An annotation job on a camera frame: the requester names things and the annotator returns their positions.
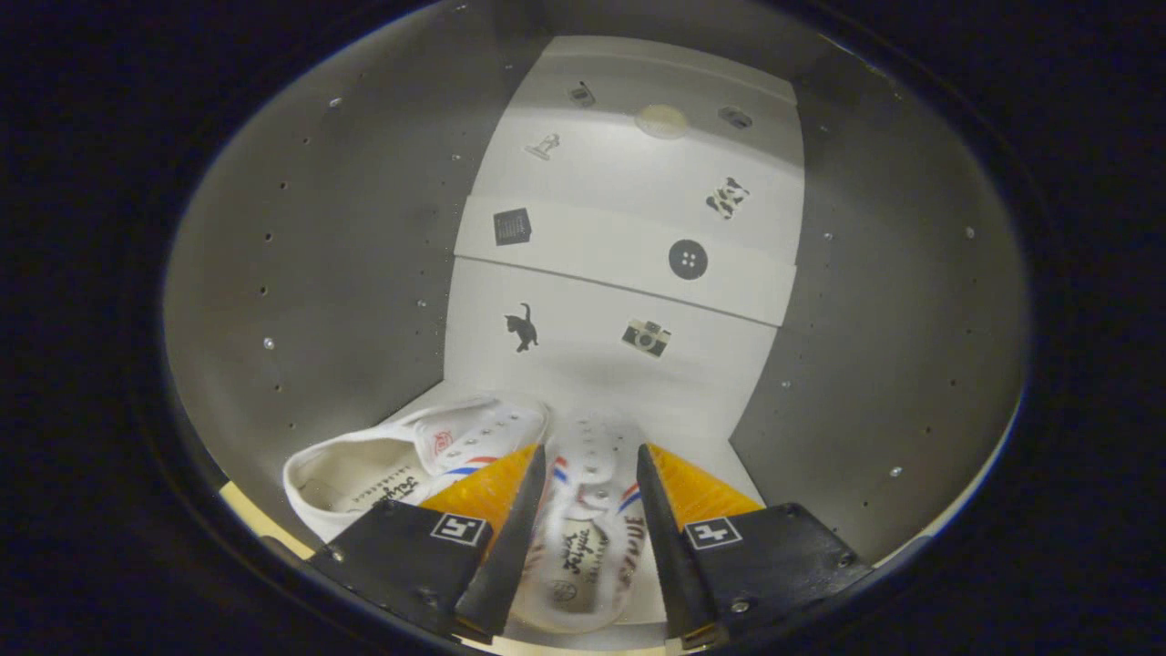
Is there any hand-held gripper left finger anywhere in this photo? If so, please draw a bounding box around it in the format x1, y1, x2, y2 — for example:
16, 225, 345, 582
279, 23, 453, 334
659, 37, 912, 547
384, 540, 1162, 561
305, 444, 547, 643

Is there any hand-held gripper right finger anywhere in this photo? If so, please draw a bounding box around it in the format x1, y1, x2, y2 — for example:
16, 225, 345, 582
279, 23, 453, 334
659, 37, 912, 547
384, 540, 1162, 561
636, 444, 875, 650

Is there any white shoe with striped side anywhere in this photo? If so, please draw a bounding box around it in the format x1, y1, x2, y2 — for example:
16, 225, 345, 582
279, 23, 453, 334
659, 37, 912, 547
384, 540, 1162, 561
515, 415, 652, 634

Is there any white shoe with yellow sole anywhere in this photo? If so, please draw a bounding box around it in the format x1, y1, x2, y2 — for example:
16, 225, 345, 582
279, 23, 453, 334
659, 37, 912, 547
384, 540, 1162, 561
282, 394, 550, 545

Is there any grey shoe cabinet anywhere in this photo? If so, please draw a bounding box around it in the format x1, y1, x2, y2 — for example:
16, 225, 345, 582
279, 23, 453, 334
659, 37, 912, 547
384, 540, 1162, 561
162, 0, 1030, 652

